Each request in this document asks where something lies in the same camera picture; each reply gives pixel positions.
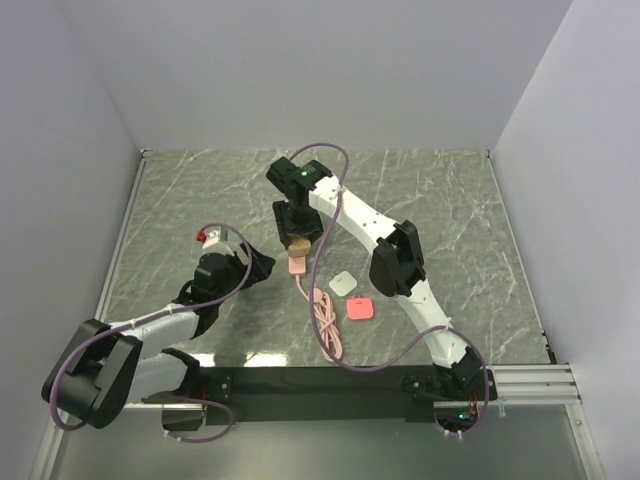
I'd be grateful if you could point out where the aluminium rail left edge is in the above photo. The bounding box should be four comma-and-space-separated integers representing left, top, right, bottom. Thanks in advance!
94, 149, 151, 322

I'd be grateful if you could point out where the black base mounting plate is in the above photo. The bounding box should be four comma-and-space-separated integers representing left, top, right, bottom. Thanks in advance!
187, 365, 498, 423

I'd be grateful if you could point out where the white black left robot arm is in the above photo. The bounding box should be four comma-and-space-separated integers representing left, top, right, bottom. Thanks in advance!
41, 245, 276, 431

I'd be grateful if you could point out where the aluminium rail frame front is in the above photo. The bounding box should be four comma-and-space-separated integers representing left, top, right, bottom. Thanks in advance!
490, 364, 582, 405

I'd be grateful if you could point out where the red square plug adapter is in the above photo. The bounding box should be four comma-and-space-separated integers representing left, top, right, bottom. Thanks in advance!
346, 297, 374, 321

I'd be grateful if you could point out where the white square plug adapter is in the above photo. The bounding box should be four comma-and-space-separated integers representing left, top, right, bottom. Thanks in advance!
329, 271, 357, 297

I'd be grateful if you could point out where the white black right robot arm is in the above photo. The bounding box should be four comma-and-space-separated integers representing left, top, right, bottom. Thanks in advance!
266, 157, 490, 399

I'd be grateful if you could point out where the pink power cord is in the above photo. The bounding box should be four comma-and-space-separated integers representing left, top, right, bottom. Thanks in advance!
295, 274, 346, 362

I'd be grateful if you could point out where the pink power strip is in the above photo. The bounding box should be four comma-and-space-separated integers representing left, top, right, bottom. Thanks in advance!
288, 256, 307, 277

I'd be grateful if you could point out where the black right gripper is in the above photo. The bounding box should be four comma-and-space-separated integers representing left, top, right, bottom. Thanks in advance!
273, 199, 324, 248

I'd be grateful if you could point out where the tan wooden plug adapter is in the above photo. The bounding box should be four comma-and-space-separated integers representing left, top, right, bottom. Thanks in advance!
286, 235, 312, 258

